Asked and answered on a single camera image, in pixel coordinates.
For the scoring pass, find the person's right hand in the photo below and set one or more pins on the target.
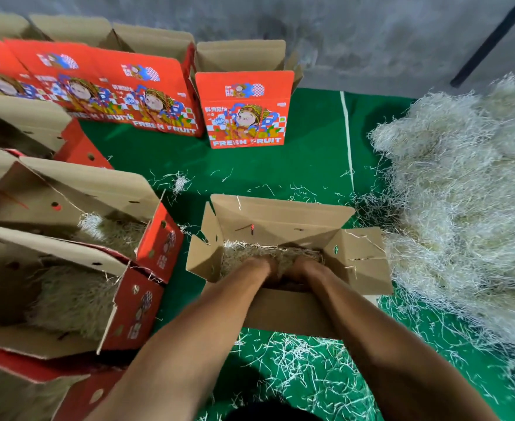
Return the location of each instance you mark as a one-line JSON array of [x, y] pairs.
[[306, 272]]

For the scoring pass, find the person's left hand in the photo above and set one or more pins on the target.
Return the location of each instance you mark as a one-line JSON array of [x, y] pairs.
[[262, 269]]

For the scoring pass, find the pile of shredded paper filler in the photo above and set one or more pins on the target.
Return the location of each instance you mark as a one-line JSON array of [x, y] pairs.
[[468, 197]]

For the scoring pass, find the group of red fruit boxes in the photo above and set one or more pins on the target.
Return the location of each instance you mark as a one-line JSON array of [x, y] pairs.
[[108, 74]]

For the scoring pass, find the person's right forearm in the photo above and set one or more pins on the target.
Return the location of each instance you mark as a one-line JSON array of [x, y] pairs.
[[398, 355]]

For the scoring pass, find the person's left forearm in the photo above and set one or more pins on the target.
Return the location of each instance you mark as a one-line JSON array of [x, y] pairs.
[[178, 355]]

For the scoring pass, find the white pole with black grip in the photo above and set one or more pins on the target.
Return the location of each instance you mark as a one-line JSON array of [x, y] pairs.
[[490, 44]]

